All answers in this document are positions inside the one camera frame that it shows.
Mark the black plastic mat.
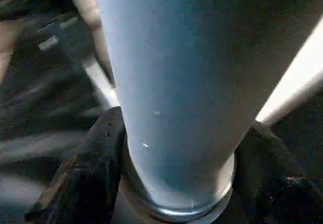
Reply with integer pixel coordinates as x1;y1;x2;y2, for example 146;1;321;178
0;0;323;224

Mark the white plastic table leg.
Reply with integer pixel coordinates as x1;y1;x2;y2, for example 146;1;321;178
93;0;323;223

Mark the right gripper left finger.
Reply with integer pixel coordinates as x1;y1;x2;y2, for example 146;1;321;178
24;106;127;224

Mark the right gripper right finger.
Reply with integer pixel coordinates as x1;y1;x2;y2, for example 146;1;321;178
233;121;323;224

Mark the white plastic table top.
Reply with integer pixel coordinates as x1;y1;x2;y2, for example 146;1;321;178
66;0;323;129

